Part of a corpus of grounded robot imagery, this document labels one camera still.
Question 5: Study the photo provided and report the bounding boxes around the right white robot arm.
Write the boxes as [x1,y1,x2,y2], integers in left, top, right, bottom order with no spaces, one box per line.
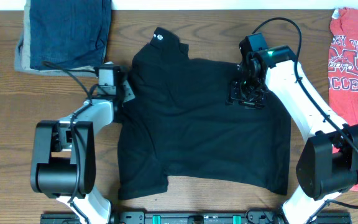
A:
[228,45,358,223]

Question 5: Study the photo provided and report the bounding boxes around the folded khaki pants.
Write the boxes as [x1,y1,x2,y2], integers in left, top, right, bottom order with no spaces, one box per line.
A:
[13,0,108,78]

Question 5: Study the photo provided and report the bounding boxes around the red soccer t-shirt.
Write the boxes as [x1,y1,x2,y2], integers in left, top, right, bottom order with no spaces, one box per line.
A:
[327,7,358,194]

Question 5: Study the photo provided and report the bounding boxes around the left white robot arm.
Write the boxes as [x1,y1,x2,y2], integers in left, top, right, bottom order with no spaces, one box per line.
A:
[30,80,135,223]

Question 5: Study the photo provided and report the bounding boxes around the black t-shirt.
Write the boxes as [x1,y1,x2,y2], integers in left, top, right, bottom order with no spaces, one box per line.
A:
[117,27,291,200]

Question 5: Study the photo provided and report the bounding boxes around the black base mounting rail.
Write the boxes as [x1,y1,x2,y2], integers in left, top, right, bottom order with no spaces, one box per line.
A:
[40,208,352,224]

